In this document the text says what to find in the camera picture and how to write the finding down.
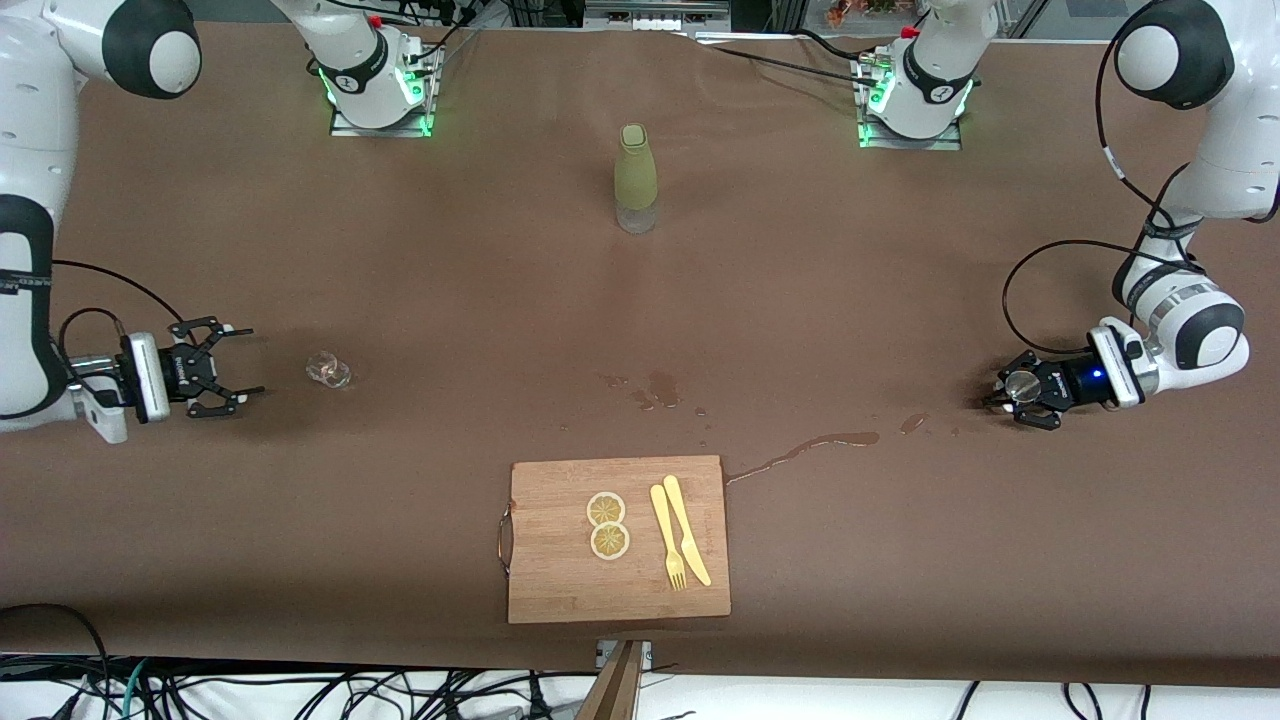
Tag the yellow plastic knife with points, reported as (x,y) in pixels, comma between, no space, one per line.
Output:
(685,530)

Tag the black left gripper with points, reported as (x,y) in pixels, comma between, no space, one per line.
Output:
(1071,386)

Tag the lemon slice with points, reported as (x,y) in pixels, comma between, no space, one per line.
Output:
(610,541)
(606,509)

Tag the metal measuring jigger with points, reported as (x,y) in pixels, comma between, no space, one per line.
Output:
(1022,386)

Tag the yellow plastic fork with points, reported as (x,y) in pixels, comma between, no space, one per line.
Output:
(662,515)

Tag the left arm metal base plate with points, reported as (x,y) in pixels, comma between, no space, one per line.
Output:
(950,143)

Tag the small clear glass cup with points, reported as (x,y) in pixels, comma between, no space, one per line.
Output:
(328,370)

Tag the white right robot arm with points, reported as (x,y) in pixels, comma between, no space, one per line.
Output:
(30,120)

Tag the wooden cutting board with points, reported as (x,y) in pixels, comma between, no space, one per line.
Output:
(560,580)

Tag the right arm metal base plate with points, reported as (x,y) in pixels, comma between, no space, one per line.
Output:
(345,129)

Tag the small brown liquid spill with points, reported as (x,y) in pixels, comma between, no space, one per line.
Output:
(913,424)

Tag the long brown liquid spill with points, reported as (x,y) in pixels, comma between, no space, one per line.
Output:
(840,438)

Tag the wooden post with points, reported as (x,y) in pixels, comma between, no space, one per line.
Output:
(615,690)

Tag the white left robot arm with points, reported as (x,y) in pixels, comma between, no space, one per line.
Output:
(1215,340)

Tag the green bottle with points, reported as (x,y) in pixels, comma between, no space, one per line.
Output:
(635,170)

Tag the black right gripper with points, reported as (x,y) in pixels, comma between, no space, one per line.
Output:
(181,372)

